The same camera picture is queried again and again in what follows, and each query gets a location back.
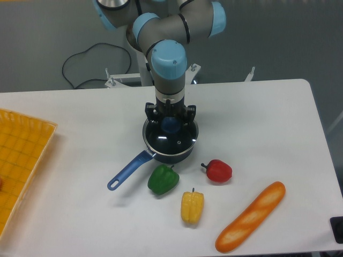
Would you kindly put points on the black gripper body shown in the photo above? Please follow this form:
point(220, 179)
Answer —
point(169, 109)

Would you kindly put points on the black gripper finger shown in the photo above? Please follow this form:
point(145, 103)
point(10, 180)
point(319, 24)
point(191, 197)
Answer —
point(152, 113)
point(188, 115)

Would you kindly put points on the glass lid with blue knob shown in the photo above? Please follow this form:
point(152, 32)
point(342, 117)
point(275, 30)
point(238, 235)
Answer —
point(166, 142)

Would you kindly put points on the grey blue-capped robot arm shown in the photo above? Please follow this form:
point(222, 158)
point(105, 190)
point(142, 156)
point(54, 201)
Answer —
point(161, 38)

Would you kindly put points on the red bell pepper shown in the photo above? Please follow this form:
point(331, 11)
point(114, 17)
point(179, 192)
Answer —
point(218, 171)

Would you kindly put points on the green bell pepper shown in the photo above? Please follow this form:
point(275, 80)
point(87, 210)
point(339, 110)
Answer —
point(163, 179)

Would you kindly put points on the yellow bell pepper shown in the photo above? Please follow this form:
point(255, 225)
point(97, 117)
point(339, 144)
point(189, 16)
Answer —
point(192, 204)

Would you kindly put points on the orange baguette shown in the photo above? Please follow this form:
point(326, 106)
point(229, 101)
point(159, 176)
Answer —
point(234, 234)

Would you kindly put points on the yellow woven basket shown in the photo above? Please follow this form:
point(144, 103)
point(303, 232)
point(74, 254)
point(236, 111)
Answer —
point(24, 140)

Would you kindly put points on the black device at table edge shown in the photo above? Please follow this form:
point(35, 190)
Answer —
point(337, 228)

